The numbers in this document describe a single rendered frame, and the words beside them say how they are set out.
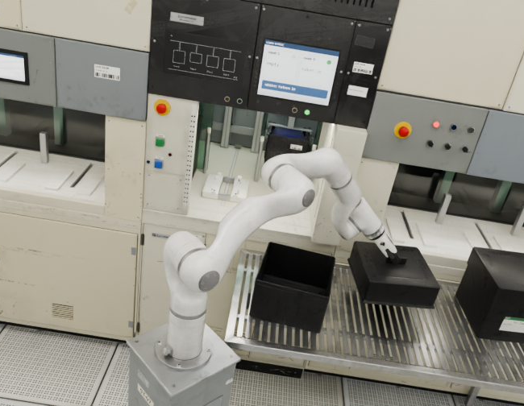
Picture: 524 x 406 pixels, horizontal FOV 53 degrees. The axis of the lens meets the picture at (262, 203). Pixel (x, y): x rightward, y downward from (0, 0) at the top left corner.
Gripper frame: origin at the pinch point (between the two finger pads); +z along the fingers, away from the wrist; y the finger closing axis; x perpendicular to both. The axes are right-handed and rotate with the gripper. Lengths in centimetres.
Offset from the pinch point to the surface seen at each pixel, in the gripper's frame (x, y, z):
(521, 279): -35.2, -13.4, 29.2
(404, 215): -10, 58, 25
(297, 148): 16, 79, -30
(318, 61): -18, 28, -75
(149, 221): 83, 36, -59
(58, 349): 169, 35, -32
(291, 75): -7, 29, -77
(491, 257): -31.2, 0.8, 25.2
